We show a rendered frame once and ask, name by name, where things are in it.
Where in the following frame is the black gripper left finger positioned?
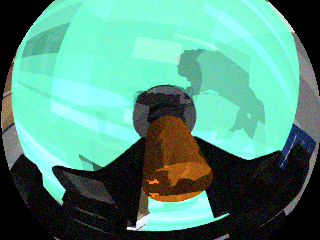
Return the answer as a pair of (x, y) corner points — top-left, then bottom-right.
(52, 137), (145, 228)

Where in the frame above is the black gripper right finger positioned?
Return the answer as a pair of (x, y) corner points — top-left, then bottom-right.
(193, 136), (281, 219)

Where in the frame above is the orange knob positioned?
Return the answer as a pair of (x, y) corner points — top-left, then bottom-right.
(141, 116), (213, 203)

